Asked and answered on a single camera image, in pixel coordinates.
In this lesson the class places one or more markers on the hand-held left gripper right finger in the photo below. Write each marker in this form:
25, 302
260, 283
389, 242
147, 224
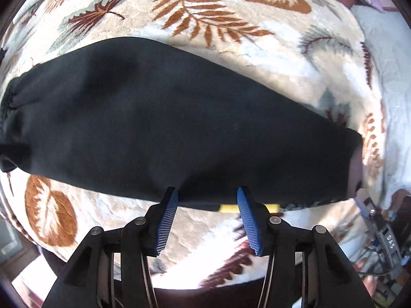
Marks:
250, 221

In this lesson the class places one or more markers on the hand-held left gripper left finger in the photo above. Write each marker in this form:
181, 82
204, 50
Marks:
167, 221

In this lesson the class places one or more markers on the black pants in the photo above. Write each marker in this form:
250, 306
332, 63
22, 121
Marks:
176, 118

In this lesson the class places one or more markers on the grey quilted blanket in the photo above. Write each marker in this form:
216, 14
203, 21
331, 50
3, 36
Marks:
391, 86

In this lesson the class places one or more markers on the wooden bedside furniture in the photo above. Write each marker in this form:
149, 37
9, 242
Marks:
16, 256

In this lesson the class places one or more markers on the leaf print blanket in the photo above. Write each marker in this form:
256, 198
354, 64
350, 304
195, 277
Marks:
224, 16

